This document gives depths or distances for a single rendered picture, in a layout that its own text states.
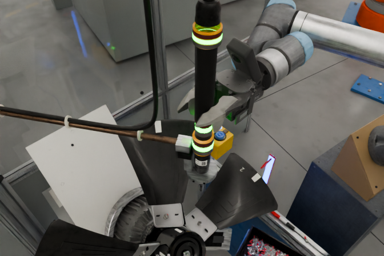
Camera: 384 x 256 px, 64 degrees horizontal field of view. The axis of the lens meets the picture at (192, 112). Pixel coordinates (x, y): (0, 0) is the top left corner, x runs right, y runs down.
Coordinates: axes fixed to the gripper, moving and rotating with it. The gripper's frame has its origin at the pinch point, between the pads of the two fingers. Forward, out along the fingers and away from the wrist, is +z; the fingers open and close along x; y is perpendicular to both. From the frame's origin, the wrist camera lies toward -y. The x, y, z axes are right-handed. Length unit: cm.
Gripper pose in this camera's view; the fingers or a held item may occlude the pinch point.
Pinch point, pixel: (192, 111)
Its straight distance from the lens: 53.6
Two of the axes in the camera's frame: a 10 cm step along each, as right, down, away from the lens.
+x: -6.8, -5.2, 5.1
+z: -7.3, 4.9, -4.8
